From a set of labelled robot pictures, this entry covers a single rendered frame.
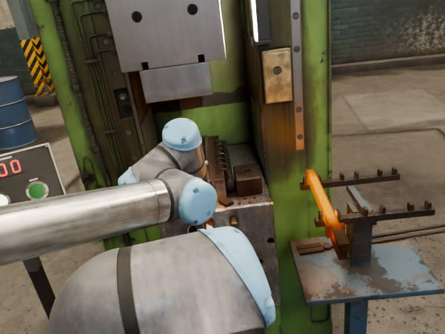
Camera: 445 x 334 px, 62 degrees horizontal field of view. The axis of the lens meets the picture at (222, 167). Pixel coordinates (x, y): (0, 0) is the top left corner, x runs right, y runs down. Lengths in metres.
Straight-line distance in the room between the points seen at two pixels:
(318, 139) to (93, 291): 1.10
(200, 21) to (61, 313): 0.84
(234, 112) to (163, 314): 1.31
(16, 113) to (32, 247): 5.17
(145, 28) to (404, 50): 6.56
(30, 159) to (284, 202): 0.88
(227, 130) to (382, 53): 5.85
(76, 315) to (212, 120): 1.31
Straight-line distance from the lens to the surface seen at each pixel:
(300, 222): 1.50
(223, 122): 1.63
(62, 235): 0.53
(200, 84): 1.10
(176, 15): 1.07
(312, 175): 1.22
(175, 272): 0.38
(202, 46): 1.08
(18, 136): 5.72
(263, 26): 1.19
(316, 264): 1.29
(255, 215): 1.21
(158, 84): 1.10
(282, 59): 1.23
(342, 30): 7.09
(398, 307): 2.19
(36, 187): 1.18
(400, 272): 1.30
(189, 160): 0.75
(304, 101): 1.31
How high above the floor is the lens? 1.53
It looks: 25 degrees down
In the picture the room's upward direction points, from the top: 8 degrees counter-clockwise
